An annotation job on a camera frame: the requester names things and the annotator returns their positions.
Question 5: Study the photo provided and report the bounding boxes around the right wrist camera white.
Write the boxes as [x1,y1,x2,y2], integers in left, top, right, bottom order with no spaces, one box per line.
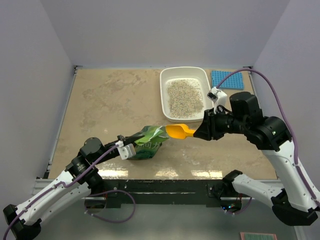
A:
[207,87,228,114]

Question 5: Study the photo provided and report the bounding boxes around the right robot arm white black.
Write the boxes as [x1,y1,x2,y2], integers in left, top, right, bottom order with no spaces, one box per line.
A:
[193,87,320,226]

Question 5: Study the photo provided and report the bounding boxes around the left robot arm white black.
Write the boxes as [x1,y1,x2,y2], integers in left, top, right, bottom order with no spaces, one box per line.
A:
[3,135,140,240]

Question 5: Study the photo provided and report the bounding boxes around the blue studded plate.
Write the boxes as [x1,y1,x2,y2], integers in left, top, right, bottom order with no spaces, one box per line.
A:
[211,70,245,91]

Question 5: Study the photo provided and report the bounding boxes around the green litter bag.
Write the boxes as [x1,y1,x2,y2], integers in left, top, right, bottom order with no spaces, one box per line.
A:
[129,125,169,161]

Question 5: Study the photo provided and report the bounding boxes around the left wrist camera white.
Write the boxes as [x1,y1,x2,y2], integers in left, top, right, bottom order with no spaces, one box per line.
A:
[115,140,136,160]

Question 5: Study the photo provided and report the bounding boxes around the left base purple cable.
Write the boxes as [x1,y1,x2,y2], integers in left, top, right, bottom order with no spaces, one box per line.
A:
[84,189,137,222]

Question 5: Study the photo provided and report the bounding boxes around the orange plastic scoop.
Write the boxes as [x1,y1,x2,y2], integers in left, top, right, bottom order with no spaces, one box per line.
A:
[165,123,196,140]

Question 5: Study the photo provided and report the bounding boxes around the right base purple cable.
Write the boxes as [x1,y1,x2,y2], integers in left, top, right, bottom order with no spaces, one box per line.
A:
[224,196,253,216]

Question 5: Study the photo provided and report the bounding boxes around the cat litter granules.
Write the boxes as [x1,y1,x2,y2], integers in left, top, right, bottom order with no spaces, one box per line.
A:
[166,79,204,119]

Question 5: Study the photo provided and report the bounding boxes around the pink green card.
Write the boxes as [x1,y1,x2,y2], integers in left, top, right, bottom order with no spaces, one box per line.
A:
[240,232,277,240]

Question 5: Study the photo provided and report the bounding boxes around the white litter box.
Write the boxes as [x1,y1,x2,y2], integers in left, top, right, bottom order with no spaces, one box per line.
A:
[159,66,213,123]

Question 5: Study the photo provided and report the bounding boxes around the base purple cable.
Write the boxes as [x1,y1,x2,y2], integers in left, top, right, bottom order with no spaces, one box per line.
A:
[224,196,253,216]
[84,189,137,222]

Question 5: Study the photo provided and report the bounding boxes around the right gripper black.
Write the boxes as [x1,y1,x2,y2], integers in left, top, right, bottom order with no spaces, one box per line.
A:
[194,105,248,140]

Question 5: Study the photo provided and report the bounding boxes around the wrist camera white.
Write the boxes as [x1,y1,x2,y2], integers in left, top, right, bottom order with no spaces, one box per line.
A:
[115,140,136,160]
[207,87,228,114]

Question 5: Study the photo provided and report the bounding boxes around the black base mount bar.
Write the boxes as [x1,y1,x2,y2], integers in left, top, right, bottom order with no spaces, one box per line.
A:
[84,178,253,210]

